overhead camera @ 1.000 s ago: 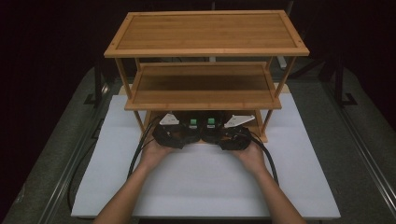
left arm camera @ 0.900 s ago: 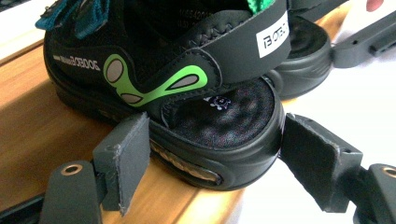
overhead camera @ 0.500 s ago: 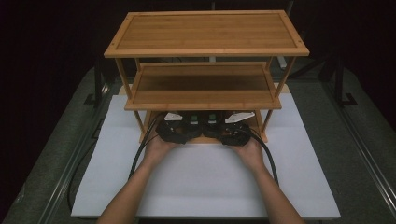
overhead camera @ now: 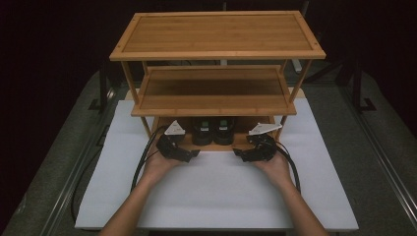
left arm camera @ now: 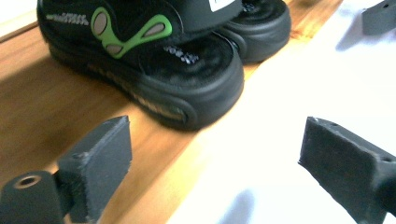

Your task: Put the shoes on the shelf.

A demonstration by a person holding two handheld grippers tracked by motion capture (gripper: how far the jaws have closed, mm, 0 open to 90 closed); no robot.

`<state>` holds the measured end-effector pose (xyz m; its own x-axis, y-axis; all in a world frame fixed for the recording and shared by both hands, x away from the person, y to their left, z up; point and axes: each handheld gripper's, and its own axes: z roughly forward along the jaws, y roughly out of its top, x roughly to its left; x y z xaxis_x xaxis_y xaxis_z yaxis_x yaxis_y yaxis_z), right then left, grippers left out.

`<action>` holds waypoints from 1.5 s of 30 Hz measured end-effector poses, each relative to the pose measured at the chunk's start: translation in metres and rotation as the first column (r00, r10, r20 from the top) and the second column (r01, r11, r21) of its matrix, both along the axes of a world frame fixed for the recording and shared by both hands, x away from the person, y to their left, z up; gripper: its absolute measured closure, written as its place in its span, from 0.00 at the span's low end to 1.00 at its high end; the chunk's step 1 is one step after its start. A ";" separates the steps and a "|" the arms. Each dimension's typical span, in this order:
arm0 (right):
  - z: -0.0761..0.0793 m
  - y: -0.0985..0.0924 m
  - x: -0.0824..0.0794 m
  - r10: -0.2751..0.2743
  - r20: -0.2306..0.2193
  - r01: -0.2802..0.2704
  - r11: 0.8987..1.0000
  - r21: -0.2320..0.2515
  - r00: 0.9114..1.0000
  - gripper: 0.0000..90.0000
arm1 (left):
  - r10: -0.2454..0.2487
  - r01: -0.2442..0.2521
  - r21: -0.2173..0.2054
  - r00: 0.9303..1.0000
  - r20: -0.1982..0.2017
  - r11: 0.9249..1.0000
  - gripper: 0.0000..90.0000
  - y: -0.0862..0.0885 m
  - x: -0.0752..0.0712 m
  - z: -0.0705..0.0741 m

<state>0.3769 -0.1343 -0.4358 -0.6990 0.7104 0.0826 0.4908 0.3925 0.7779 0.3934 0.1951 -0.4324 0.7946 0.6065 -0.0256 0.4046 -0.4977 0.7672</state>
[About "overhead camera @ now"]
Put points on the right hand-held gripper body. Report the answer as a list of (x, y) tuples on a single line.
[(264, 147)]

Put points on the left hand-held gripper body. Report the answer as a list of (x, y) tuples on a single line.
[(170, 144)]

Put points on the wooden shoe rack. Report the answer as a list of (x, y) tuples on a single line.
[(216, 36)]

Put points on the person's right hand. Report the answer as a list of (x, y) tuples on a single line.
[(275, 170)]

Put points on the person's left hand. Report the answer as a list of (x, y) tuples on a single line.
[(157, 167)]

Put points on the black metal stand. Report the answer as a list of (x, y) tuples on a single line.
[(359, 88), (102, 88)]

